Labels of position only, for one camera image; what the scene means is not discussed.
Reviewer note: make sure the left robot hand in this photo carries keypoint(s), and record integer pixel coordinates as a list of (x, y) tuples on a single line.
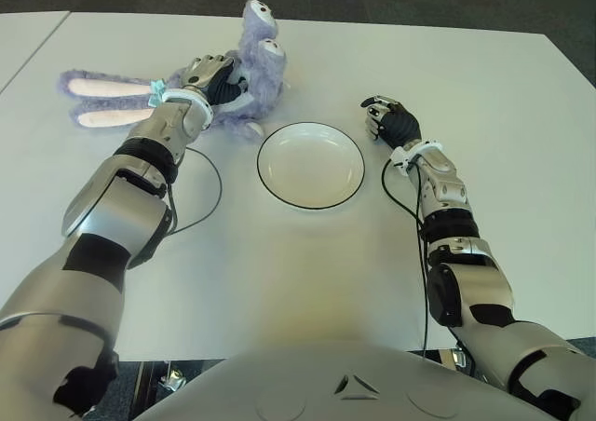
[(219, 88)]

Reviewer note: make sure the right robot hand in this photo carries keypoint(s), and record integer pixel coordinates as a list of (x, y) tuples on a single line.
[(400, 125)]

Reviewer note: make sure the purple plush bunny doll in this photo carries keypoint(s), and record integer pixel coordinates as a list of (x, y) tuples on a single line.
[(265, 76)]

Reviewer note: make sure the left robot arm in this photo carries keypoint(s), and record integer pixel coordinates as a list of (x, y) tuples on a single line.
[(112, 216)]

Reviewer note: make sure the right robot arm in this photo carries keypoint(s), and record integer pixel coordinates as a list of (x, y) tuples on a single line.
[(479, 290)]

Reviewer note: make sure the white plate with black rim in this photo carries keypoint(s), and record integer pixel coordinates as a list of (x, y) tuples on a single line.
[(309, 167)]

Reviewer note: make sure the small grey metal block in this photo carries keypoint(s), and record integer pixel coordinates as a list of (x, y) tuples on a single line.
[(458, 357)]

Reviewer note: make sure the grey robot torso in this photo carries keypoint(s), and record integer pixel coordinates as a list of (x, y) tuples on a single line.
[(326, 384)]

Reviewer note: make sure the silver metal bracket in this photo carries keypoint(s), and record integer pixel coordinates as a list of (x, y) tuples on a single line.
[(172, 378)]

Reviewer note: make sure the dark table frame leg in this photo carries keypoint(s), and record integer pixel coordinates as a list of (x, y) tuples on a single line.
[(146, 384)]

